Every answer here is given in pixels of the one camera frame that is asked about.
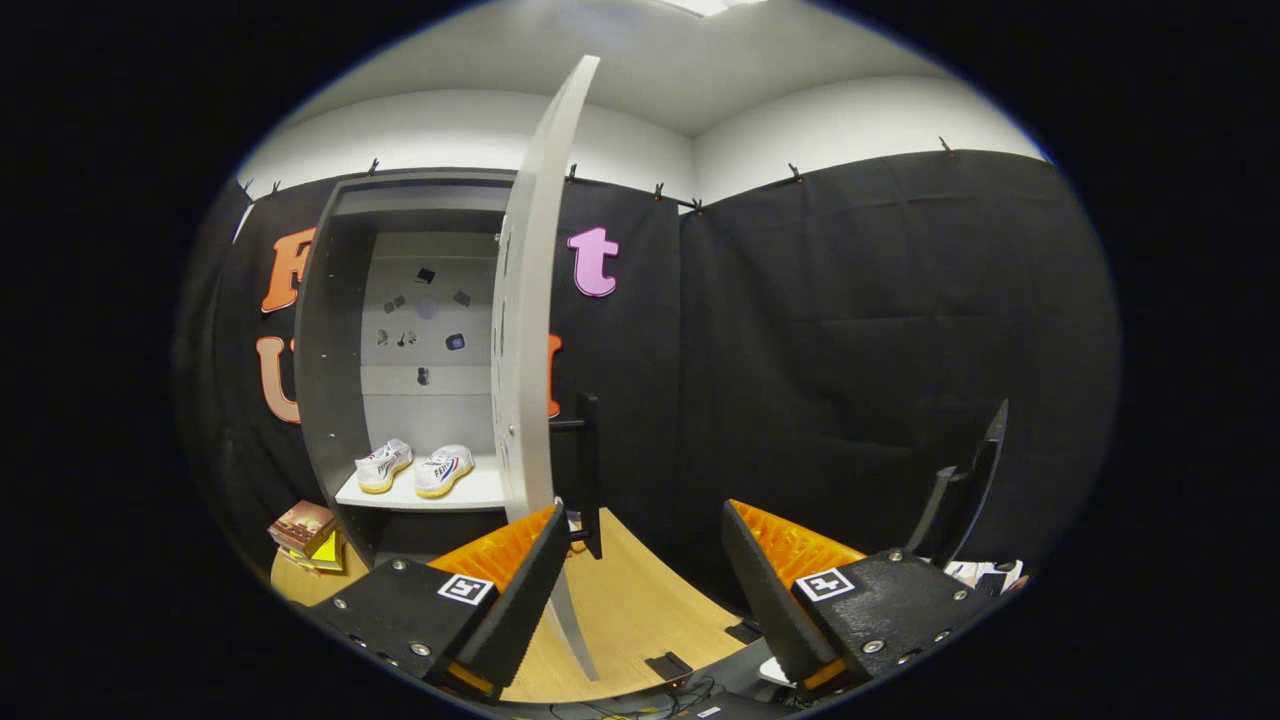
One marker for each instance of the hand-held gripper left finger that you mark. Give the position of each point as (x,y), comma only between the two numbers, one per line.
(525,610)

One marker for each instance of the thick brown picture-cover book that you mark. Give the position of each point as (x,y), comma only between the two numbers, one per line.
(303,525)

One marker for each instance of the row of black clips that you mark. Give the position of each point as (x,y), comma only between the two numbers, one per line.
(658,190)

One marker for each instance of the small black flat block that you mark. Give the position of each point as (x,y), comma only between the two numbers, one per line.
(668,666)
(745,631)

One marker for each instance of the white shoe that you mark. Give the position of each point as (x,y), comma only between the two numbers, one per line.
(443,472)
(382,467)

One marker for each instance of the yellow book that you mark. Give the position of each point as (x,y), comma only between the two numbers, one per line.
(328,552)

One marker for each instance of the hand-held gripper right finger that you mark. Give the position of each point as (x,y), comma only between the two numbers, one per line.
(770,610)

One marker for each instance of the grey shoe cabinet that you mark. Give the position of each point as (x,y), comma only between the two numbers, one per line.
(330,380)

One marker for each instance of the black backdrop cloth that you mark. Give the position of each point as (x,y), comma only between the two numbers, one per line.
(850,350)

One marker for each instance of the beige shoe cabinet door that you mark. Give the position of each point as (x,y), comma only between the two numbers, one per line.
(525,350)

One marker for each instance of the white paper sheet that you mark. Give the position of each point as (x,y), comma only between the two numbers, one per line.
(985,572)

